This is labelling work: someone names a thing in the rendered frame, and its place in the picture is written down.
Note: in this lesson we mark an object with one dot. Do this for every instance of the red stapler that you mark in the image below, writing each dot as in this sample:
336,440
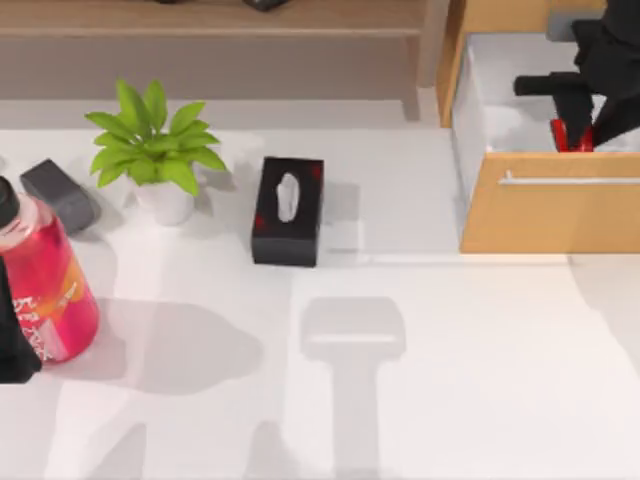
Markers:
561,137

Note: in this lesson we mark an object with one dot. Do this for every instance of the pale grey rounded box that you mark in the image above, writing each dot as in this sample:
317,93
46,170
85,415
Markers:
560,27

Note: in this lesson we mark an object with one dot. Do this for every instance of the pale grey drawer inside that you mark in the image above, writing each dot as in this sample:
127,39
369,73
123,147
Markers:
500,75

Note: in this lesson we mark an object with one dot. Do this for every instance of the pale wooden drawer front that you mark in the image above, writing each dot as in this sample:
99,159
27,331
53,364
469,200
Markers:
550,220

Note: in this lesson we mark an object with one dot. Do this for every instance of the wooden cupboard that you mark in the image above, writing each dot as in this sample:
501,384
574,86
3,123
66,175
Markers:
505,15

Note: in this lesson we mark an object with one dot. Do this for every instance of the black tissue box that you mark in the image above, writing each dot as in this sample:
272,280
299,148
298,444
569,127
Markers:
287,220

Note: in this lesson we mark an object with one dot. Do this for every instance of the black object on shelf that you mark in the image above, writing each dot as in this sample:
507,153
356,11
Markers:
266,4

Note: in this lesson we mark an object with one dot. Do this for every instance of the wooden open shelf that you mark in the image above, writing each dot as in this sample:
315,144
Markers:
210,55

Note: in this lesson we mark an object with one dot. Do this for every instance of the green plant in white pot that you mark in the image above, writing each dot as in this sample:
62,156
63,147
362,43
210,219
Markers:
150,150

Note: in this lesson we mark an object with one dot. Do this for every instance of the dark grey stapler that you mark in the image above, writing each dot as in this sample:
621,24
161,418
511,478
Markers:
60,196

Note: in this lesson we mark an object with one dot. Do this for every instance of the pink bottle with black cap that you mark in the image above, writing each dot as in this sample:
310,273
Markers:
47,270

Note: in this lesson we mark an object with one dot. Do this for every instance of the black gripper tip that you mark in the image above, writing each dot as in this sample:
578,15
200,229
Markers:
12,345

